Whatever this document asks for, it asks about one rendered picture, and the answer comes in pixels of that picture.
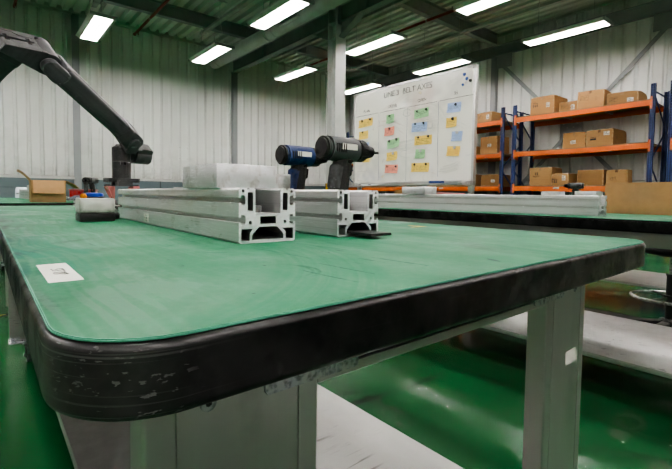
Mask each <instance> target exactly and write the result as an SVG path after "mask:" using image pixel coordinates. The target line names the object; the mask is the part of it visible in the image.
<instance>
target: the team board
mask: <svg viewBox="0 0 672 469"><path fill-rule="evenodd" d="M478 76H479V65H478V64H470V65H468V66H464V67H461V68H457V69H453V70H449V71H445V72H441V73H437V74H433V75H429V76H426V77H422V78H418V79H414V80H410V81H406V82H402V83H398V84H395V85H391V86H387V87H383V88H379V89H375V90H371V91H367V92H363V93H358V94H355V95H354V139H357V140H364V141H365V142H366V143H367V144H368V145H369V146H371V147H373V148H374V150H375V152H379V154H374V156H373V157H372V158H368V159H366V160H365V161H364V162H353V186H354V187H357V190H362V186H435V185H465V186H468V194H474V191H475V184H476V146H477V111H478Z"/></svg>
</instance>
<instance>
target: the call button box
mask: <svg viewBox="0 0 672 469"><path fill-rule="evenodd" d="M75 211H76V212H77V213H75V219H76V220H77V221H80V222H102V221H115V219H119V218H120V214H119V212H116V213H114V212H115V199H114V198H105V197H87V198H75Z"/></svg>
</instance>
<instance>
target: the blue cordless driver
mask: <svg viewBox="0 0 672 469"><path fill-rule="evenodd" d="M275 158H276V161H277V163H278V164H280V165H287V166H291V168H290V169H288V174H289V175H290V189H294V190H305V181H306V179H307V178H308V172H309V169H307V167H317V166H319V165H320V164H323V163H327V161H328V160H324V159H319V158H318V157H317V155H316V153H315V148H312V147H305V146H295V145H279V146H278V148H277V149H276V152H275Z"/></svg>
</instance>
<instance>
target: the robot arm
mask: <svg viewBox="0 0 672 469"><path fill-rule="evenodd" d="M21 64H24V65H26V66H28V67H30V68H32V69H34V70H36V71H37V72H39V73H41V74H44V75H46V76H47V77H48V79H50V80H51V81H52V82H53V83H55V84H57V85H58V86H59V87H60V88H61V89H62V90H64V91H65V92H66V93H67V94H68V95H69V96H70V97H72V98H73V99H74V100H75V101H76V102H77V103H78V104H79V105H81V106H82V107H83V108H84V109H85V110H86V111H87V112H89V113H90V114H91V115H92V116H93V117H94V118H95V119H96V120H98V121H99V122H100V123H101V124H102V125H103V126H104V127H106V128H107V129H108V130H109V131H110V132H111V133H112V134H113V135H114V136H115V138H116V140H117V141H118V142H119V144H116V145H115V146H113V147H112V178H103V182H111V184H104V188H105V190H106V192H107V194H108V196H109V198H114V199H115V186H130V187H129V189H139V188H140V187H139V185H133V183H140V179H131V164H144V165H149V164H150V163H151V161H152V155H153V151H152V149H151V148H150V147H149V145H147V144H143V139H142V137H141V136H140V135H139V133H138V132H137V131H136V129H135V128H134V127H133V125H132V124H131V123H130V122H129V121H128V120H126V119H125V118H124V117H122V116H121V115H120V114H119V113H118V112H117V111H116V110H115V109H114V108H113V107H112V106H110V105H109V104H108V103H107V102H106V101H105V100H104V99H103V98H102V97H101V96H100V95H99V94H98V93H97V92H96V91H95V90H94V89H93V88H92V87H91V86H90V85H89V84H88V83H87V82H86V81H85V80H84V79H83V78H82V77H81V76H80V75H79V74H78V73H77V72H76V71H75V70H74V69H73V68H72V67H71V66H70V65H69V64H68V63H67V62H66V61H65V60H64V59H63V58H62V57H61V56H60V55H57V54H56V53H55V51H54V50H53V49H52V47H51V46H50V44H49V43H48V42H47V41H46V40H45V39H43V38H40V37H37V36H35V35H31V34H27V33H23V32H18V31H14V30H10V29H6V28H2V27H0V83H1V82H2V80H3V79H4V78H5V77H6V76H7V75H8V74H9V73H10V72H12V71H13V70H14V69H15V68H18V67H19V66H20V65H21ZM128 162H130V163H128Z"/></svg>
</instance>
